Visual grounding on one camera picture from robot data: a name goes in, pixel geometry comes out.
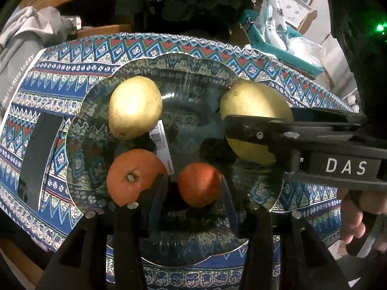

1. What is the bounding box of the large orange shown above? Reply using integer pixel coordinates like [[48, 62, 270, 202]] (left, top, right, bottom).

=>
[[106, 149, 167, 207]]

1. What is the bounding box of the small orange tangerine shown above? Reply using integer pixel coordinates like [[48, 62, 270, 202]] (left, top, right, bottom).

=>
[[178, 162, 222, 208]]

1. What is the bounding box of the person's right hand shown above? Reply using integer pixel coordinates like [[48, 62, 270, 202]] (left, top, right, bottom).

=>
[[336, 188, 386, 244]]

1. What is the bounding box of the dark glass bowl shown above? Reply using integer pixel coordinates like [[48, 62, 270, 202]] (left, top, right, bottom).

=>
[[66, 53, 282, 267]]

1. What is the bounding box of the clear plastic bag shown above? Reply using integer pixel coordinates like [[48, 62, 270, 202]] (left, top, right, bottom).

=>
[[289, 37, 325, 67]]

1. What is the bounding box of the teal cardboard box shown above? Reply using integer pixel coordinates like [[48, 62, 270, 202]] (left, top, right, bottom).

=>
[[240, 8, 324, 78]]

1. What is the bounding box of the white printed rice bag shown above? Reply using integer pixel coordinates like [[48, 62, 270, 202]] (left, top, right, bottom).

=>
[[251, 0, 289, 51]]

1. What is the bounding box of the white patterned storage box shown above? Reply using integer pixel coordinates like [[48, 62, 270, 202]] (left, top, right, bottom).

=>
[[283, 0, 311, 28]]

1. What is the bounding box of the black phone on table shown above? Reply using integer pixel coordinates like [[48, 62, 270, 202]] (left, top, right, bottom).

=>
[[17, 113, 64, 211]]

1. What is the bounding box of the black hanging coat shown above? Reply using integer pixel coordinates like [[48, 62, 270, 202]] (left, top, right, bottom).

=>
[[115, 0, 253, 41]]

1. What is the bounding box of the patterned blue tablecloth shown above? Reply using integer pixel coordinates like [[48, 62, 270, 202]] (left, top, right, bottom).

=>
[[1, 34, 349, 289]]

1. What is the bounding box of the wooden drawer box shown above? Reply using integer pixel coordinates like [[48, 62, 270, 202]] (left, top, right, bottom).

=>
[[75, 24, 132, 39]]

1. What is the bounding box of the pile of grey clothes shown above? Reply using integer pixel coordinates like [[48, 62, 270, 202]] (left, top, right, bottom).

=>
[[0, 6, 81, 117]]

